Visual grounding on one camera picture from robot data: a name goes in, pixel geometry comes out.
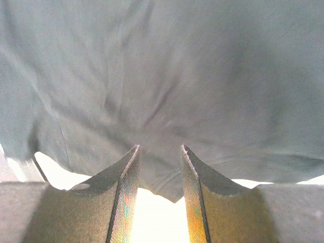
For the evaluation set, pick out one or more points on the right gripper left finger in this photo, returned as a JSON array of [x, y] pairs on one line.
[[100, 209]]

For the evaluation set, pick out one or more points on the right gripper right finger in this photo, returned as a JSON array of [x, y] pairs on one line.
[[220, 210]]

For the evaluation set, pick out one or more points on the black t shirt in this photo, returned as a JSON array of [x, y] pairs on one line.
[[239, 82]]

